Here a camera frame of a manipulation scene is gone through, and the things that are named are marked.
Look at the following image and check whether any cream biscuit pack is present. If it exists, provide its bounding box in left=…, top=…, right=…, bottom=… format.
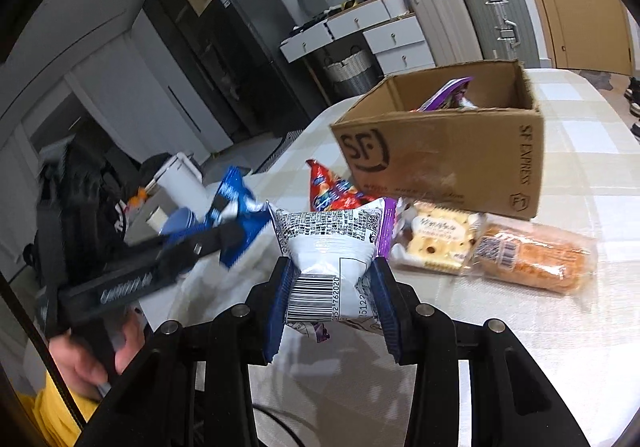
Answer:
left=388, top=198, right=486, bottom=275

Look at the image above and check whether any white purple snack packet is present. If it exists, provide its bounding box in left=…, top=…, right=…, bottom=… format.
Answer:
left=268, top=198, right=396, bottom=342

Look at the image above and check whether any blue cookie packet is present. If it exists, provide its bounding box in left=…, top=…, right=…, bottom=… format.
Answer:
left=204, top=166, right=271, bottom=268

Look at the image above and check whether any red triangular chips bag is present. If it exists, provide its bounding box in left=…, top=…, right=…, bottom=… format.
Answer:
left=306, top=159, right=373, bottom=212

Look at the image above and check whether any person's left hand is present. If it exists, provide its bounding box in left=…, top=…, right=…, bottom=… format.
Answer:
left=49, top=309, right=145, bottom=401

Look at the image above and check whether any checked tablecloth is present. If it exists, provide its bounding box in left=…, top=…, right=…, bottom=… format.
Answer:
left=134, top=68, right=640, bottom=447

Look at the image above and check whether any white kettle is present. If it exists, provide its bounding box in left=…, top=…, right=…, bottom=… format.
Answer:
left=153, top=152, right=212, bottom=220

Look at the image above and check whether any orange bread roll packet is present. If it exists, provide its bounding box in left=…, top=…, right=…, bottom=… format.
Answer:
left=468, top=220, right=598, bottom=295

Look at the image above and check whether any brown SF cardboard box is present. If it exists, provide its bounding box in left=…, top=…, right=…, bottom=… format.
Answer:
left=331, top=60, right=544, bottom=219

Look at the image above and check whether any purple snack packet in box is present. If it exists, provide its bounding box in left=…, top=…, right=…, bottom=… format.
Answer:
left=414, top=76, right=476, bottom=112

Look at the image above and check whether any striped laundry basket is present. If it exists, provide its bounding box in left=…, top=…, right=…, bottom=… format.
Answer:
left=323, top=45, right=380, bottom=98

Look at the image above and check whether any black refrigerator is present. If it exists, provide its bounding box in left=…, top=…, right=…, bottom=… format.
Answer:
left=142, top=0, right=328, bottom=144

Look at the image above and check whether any white drawer cabinet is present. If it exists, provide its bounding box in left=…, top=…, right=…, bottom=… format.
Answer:
left=280, top=0, right=436, bottom=75

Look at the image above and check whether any beige suitcase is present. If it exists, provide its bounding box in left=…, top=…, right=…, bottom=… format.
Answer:
left=408, top=0, right=483, bottom=66

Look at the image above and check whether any silver grey suitcase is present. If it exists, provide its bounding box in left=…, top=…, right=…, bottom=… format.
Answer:
left=464, top=0, right=540, bottom=68

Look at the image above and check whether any brown wooden door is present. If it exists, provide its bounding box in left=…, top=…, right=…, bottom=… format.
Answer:
left=535, top=0, right=634, bottom=76

